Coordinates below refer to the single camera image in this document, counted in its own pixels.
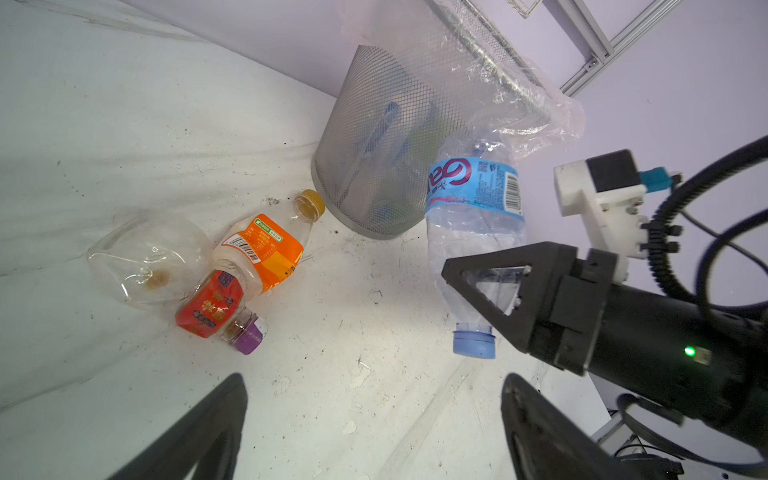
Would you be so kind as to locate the grey mesh waste bin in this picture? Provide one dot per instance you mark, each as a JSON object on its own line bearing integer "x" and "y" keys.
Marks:
{"x": 372, "y": 162}

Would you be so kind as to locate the orange label juice bottle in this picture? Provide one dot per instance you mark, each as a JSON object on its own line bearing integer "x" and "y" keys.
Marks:
{"x": 262, "y": 250}

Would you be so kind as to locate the crushed clear round bottle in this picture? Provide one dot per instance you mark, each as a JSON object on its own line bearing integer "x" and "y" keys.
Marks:
{"x": 155, "y": 260}

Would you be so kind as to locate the clear plastic bin liner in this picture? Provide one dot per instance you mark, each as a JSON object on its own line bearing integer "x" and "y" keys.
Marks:
{"x": 449, "y": 56}

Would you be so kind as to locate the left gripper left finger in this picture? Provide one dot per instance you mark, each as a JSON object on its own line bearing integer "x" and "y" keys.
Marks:
{"x": 203, "y": 444}

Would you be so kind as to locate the crushed bottle blue label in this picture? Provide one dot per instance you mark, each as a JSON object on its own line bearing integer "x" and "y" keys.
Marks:
{"x": 473, "y": 206}

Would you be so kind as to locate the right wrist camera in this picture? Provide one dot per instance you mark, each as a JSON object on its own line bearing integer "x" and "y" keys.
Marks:
{"x": 608, "y": 192}

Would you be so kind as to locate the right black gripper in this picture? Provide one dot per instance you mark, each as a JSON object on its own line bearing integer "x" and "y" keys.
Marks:
{"x": 564, "y": 311}

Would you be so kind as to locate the red cap round bottle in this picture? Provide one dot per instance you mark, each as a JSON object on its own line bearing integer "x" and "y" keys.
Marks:
{"x": 218, "y": 308}

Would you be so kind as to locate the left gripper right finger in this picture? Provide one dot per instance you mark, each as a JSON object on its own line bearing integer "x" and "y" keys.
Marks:
{"x": 545, "y": 444}

